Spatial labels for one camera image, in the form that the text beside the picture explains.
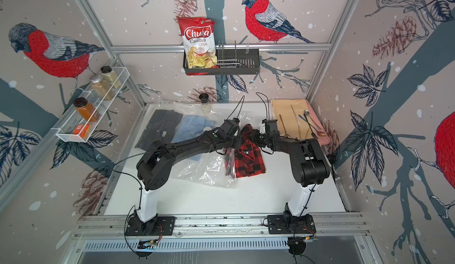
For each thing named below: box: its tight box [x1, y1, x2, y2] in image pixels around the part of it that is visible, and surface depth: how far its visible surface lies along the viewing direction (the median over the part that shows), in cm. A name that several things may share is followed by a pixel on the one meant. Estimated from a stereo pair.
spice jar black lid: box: [100, 65, 123, 89], surface depth 82 cm
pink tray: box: [293, 98, 331, 146], surface depth 110 cm
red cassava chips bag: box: [177, 16, 220, 69], surface depth 84 cm
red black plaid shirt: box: [224, 123, 267, 179], surface depth 92 cm
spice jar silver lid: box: [89, 74, 115, 101], surface depth 77 cm
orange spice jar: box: [72, 97, 101, 122], surface depth 69 cm
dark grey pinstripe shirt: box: [134, 109, 184, 151], surface depth 105 cm
